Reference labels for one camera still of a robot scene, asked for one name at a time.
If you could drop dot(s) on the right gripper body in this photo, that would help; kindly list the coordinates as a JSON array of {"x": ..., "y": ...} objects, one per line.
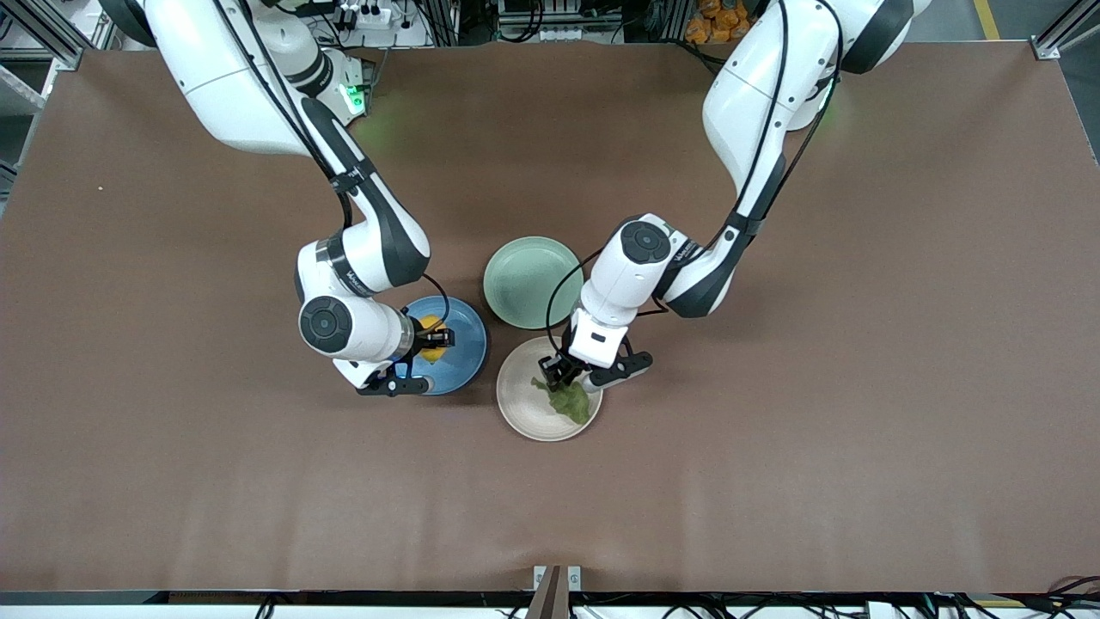
[{"x": 420, "y": 337}]

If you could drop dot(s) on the yellow lemon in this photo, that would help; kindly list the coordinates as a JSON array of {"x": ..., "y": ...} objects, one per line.
[{"x": 432, "y": 354}]

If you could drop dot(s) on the green lettuce leaf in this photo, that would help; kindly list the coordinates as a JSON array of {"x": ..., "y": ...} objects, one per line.
[{"x": 574, "y": 401}]

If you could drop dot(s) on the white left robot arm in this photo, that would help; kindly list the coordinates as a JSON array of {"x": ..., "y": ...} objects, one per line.
[{"x": 756, "y": 94}]

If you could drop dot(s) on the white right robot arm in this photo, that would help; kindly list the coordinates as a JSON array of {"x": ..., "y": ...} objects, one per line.
[{"x": 258, "y": 94}]

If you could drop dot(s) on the blue plate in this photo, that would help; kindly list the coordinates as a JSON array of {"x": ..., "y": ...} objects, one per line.
[{"x": 464, "y": 352}]

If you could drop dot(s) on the beige plate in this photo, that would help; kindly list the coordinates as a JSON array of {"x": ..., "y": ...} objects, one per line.
[{"x": 533, "y": 408}]

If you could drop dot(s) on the green plate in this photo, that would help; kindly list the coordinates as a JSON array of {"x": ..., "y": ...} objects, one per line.
[{"x": 526, "y": 282}]

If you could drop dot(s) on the white power strip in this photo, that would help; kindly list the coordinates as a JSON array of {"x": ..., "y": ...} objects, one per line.
[{"x": 365, "y": 15}]

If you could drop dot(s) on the bag of orange items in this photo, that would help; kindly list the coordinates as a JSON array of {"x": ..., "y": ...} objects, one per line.
[{"x": 718, "y": 19}]

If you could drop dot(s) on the aluminium frame profile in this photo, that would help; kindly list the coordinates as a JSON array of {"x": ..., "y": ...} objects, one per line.
[{"x": 1066, "y": 30}]

